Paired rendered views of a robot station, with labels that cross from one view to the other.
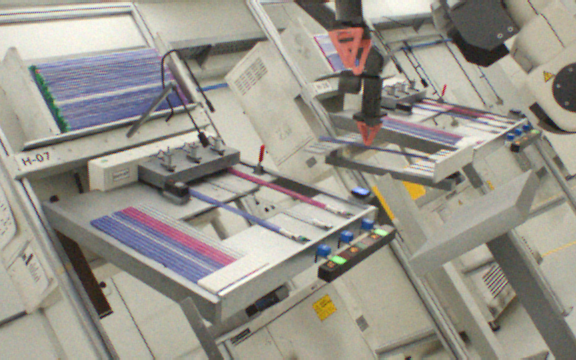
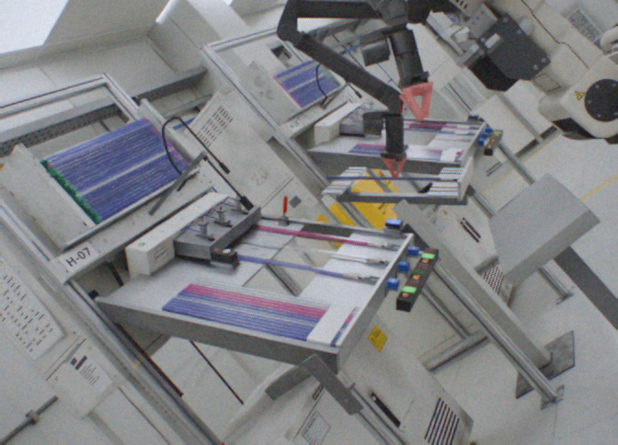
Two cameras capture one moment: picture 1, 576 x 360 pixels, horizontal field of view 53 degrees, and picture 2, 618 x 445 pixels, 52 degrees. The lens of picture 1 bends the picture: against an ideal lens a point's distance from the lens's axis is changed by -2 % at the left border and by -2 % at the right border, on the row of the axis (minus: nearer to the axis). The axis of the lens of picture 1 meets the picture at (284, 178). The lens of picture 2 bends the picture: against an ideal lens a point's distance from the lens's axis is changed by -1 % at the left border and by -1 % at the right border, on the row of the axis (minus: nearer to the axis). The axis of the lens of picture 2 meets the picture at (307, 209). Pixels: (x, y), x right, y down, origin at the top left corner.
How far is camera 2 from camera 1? 0.49 m
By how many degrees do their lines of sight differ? 12
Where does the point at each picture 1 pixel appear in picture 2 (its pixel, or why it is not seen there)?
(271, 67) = (236, 114)
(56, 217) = (120, 312)
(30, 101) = (52, 198)
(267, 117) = (239, 165)
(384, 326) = not seen: hidden behind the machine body
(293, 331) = (361, 367)
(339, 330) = (395, 356)
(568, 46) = (591, 67)
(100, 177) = (143, 261)
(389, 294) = (396, 313)
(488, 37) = (526, 70)
